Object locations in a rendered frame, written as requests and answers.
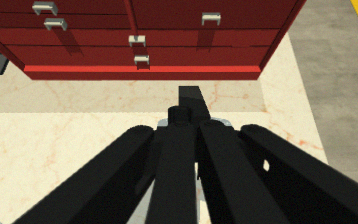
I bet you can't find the red tool chest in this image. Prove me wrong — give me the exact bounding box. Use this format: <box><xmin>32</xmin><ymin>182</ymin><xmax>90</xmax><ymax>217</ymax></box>
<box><xmin>0</xmin><ymin>0</ymin><xmax>307</xmax><ymax>81</ymax></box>

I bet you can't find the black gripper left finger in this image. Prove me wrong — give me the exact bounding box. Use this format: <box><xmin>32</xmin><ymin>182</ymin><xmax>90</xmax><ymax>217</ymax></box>
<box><xmin>11</xmin><ymin>86</ymin><xmax>198</xmax><ymax>224</ymax></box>

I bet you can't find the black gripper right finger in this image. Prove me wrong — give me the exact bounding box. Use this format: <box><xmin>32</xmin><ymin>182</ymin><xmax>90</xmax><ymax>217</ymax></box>
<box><xmin>189</xmin><ymin>86</ymin><xmax>358</xmax><ymax>224</ymax></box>

